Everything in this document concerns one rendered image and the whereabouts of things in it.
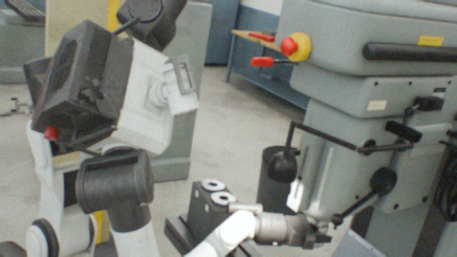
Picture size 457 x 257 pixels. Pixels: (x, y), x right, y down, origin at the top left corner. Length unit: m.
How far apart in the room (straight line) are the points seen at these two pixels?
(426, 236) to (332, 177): 0.52
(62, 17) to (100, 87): 1.57
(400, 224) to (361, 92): 0.70
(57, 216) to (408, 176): 0.99
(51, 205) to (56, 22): 1.30
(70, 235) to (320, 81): 0.88
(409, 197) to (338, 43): 0.56
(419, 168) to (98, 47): 0.87
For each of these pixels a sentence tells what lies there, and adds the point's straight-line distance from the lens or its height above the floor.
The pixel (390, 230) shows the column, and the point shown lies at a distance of 1.64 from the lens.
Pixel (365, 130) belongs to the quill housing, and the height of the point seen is 1.59.
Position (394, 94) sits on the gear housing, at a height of 1.69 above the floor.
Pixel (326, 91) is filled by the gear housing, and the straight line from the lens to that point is 1.07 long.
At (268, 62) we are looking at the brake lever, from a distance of 1.06.
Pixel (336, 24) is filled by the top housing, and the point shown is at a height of 1.82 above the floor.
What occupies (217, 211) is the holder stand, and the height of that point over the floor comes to 1.09.
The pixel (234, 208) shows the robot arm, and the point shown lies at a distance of 1.24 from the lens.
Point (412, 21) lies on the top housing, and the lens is 1.03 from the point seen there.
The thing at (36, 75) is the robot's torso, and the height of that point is 1.52.
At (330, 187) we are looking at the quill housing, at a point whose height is 1.43.
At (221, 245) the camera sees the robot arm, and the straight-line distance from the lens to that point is 1.18.
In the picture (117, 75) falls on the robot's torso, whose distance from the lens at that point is 1.03.
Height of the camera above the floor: 1.90
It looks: 20 degrees down
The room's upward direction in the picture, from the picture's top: 10 degrees clockwise
